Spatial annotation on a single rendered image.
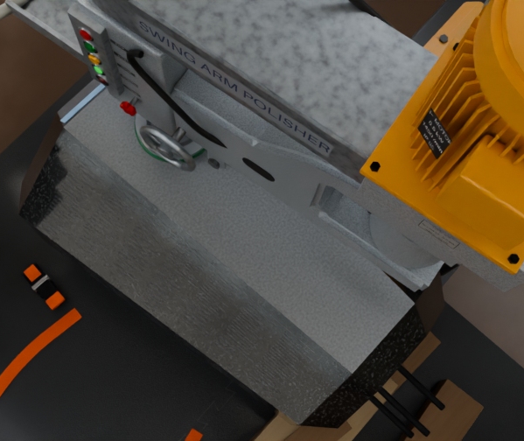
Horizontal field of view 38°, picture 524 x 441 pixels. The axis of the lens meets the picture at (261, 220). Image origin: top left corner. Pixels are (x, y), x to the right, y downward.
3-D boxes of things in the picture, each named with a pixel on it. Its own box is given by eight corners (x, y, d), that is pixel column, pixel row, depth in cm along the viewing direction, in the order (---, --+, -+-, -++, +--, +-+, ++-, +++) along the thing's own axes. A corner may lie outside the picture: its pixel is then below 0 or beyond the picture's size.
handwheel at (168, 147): (217, 150, 180) (217, 125, 166) (192, 182, 178) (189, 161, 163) (165, 114, 182) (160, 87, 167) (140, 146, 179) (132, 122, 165)
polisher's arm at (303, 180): (450, 234, 184) (529, 170, 137) (400, 313, 179) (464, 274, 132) (202, 68, 192) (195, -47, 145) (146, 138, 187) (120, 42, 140)
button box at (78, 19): (127, 87, 172) (108, 24, 144) (120, 96, 171) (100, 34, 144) (98, 68, 173) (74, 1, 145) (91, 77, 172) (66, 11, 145)
